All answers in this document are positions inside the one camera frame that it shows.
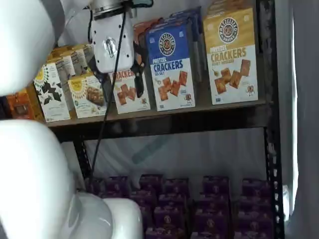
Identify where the orange brown snack box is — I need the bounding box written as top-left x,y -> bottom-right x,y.
4,82 -> 47,123

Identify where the black metal shelf rack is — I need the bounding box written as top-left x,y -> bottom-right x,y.
47,0 -> 286,239

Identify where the yellow white pretzel cracker box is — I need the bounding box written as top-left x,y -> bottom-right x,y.
206,0 -> 254,16
203,7 -> 259,106

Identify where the orange white pretzel cracker box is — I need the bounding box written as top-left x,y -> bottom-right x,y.
109,22 -> 152,115
136,19 -> 161,31

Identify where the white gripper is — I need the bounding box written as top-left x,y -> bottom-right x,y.
87,11 -> 146,102

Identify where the blue white pretzel cracker box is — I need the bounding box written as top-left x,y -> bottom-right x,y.
169,6 -> 208,75
146,20 -> 196,112
159,15 -> 203,84

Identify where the purple snack box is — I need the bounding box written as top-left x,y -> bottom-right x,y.
145,227 -> 186,239
106,176 -> 130,198
198,196 -> 231,213
239,196 -> 273,214
238,211 -> 274,233
153,206 -> 188,230
158,193 -> 188,209
139,175 -> 164,193
242,178 -> 271,199
191,230 -> 235,239
163,178 -> 189,196
129,190 -> 157,209
194,208 -> 233,233
234,230 -> 276,239
203,176 -> 230,199

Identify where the wooden shelf board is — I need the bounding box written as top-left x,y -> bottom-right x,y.
46,99 -> 267,128

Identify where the black cable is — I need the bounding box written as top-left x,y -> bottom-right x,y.
86,9 -> 127,194

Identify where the almond flour bars box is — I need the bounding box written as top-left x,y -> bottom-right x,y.
71,45 -> 97,77
67,74 -> 109,119

